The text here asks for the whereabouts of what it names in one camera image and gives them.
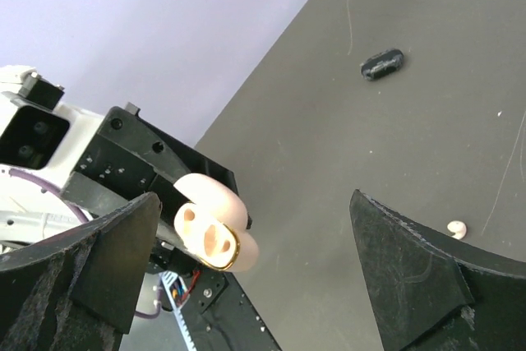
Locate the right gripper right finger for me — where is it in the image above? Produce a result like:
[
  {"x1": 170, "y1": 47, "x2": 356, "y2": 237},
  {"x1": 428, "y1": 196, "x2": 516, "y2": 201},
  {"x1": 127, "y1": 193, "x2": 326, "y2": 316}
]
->
[{"x1": 349, "y1": 190, "x2": 525, "y2": 350}]

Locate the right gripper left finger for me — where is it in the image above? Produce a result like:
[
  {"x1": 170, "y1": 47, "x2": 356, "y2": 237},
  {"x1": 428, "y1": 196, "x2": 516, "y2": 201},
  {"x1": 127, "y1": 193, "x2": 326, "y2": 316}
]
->
[{"x1": 1, "y1": 192, "x2": 161, "y2": 350}]

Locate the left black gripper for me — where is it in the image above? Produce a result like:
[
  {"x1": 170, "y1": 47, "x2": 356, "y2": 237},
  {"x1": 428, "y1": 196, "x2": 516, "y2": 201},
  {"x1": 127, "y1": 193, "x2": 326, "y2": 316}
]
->
[{"x1": 61, "y1": 107, "x2": 237, "y2": 244}]

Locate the cream earbud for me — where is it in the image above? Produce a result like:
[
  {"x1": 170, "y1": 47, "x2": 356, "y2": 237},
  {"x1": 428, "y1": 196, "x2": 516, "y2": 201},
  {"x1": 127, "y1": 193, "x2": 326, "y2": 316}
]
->
[{"x1": 446, "y1": 220, "x2": 468, "y2": 240}]

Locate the cream earbud charging case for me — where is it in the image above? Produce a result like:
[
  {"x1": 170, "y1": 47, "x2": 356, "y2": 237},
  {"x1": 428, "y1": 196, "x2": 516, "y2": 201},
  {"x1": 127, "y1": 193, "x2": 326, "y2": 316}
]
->
[{"x1": 173, "y1": 173, "x2": 259, "y2": 272}]

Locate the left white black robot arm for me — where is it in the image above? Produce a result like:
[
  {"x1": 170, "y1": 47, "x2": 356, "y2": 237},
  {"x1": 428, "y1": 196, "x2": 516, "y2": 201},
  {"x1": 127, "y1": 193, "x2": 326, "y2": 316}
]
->
[{"x1": 1, "y1": 99, "x2": 247, "y2": 267}]

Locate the black earbud charging case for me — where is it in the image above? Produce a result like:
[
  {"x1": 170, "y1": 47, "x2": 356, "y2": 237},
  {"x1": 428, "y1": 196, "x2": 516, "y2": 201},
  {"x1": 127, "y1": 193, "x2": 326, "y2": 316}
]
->
[{"x1": 360, "y1": 48, "x2": 404, "y2": 81}]

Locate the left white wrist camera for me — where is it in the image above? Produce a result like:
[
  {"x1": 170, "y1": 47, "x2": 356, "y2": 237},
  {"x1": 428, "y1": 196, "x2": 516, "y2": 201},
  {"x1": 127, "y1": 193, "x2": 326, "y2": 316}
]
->
[{"x1": 1, "y1": 65, "x2": 104, "y2": 187}]

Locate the grey slotted cable duct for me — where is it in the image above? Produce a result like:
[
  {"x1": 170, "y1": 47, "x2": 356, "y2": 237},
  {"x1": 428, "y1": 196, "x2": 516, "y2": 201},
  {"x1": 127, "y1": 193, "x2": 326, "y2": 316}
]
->
[{"x1": 159, "y1": 271, "x2": 197, "y2": 351}]

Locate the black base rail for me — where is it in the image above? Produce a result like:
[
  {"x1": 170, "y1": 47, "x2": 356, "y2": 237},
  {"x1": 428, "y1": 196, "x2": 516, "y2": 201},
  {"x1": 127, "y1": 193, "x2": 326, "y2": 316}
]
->
[{"x1": 143, "y1": 243, "x2": 284, "y2": 351}]

